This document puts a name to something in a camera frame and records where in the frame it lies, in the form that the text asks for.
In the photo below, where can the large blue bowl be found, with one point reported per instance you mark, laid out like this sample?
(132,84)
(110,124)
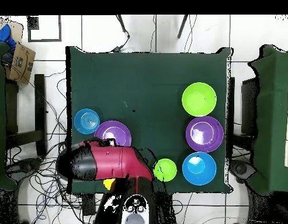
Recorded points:
(199,168)

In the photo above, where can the dark green tablecloth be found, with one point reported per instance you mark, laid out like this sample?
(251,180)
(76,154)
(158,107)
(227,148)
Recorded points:
(134,81)

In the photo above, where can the grey pedestal foot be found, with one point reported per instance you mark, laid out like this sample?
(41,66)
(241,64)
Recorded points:
(25,166)
(241,169)

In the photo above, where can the small blue bowl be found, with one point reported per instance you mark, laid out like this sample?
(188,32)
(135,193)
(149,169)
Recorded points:
(87,121)

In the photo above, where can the yellow cup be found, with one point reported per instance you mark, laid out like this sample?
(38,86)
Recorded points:
(108,183)

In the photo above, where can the brown cardboard box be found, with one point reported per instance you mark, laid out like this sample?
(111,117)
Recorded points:
(21,65)

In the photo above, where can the large green bowl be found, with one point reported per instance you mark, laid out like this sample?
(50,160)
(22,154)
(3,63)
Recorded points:
(199,99)

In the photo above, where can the black square floor frame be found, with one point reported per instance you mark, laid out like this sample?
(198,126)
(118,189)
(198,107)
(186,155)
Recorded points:
(33,22)

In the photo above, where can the small green bowl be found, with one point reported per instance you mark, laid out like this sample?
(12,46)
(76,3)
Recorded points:
(166,169)

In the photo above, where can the black power adapter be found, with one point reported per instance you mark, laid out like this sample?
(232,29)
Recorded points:
(116,49)

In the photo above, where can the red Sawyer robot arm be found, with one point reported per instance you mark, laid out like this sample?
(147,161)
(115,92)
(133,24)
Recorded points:
(115,161)

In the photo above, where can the purple bowl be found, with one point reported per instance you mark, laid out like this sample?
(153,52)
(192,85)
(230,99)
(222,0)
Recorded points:
(113,131)
(204,134)

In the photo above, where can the blue fabric bag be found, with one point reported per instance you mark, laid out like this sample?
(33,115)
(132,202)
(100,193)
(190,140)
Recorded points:
(3,35)

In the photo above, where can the black tripod leg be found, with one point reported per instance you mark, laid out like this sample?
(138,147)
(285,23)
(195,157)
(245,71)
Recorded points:
(122,24)
(182,26)

